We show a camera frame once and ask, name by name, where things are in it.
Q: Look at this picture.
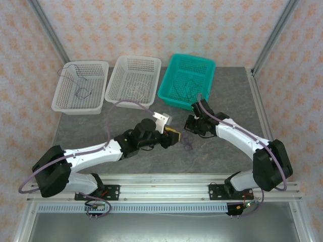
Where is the aluminium frame post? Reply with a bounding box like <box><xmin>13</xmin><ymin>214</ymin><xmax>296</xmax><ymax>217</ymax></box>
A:
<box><xmin>251</xmin><ymin>0</ymin><xmax>301</xmax><ymax>74</ymax></box>
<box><xmin>27</xmin><ymin>0</ymin><xmax>71</xmax><ymax>64</ymax></box>

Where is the teal plastic basket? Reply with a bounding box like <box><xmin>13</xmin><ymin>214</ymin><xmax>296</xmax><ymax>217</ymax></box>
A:
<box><xmin>157</xmin><ymin>53</ymin><xmax>217</xmax><ymax>112</ymax></box>

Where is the white cable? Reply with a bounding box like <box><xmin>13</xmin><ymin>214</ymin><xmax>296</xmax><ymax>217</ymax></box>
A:
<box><xmin>125</xmin><ymin>80</ymin><xmax>150</xmax><ymax>101</ymax></box>

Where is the aluminium table edge rail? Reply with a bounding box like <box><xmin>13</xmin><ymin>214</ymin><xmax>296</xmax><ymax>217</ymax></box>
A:
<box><xmin>246</xmin><ymin>67</ymin><xmax>275</xmax><ymax>142</ymax></box>

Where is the green cable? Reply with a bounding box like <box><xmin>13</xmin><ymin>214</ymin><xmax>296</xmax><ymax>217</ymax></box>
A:
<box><xmin>173</xmin><ymin>77</ymin><xmax>210</xmax><ymax>98</ymax></box>

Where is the small circuit board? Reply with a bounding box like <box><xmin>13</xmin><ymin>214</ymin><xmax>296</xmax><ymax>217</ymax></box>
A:
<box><xmin>84</xmin><ymin>204</ymin><xmax>107</xmax><ymax>212</ymax></box>
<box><xmin>235</xmin><ymin>201</ymin><xmax>258</xmax><ymax>210</ymax></box>

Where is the aluminium mounting rail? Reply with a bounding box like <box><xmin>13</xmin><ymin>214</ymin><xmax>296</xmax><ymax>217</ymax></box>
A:
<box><xmin>26</xmin><ymin>175</ymin><xmax>302</xmax><ymax>203</ymax></box>

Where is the white plastic basket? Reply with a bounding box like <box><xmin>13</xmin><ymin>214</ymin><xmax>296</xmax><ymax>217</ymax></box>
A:
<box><xmin>50</xmin><ymin>59</ymin><xmax>110</xmax><ymax>115</ymax></box>
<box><xmin>103</xmin><ymin>55</ymin><xmax>163</xmax><ymax>110</ymax></box>

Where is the slotted grey cable duct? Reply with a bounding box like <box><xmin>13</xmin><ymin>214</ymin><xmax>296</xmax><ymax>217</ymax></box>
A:
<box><xmin>37</xmin><ymin>203</ymin><xmax>230</xmax><ymax>214</ymax></box>

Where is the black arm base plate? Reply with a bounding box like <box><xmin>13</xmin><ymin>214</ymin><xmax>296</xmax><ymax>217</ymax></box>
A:
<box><xmin>208</xmin><ymin>184</ymin><xmax>256</xmax><ymax>202</ymax></box>
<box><xmin>74</xmin><ymin>184</ymin><xmax>121</xmax><ymax>201</ymax></box>

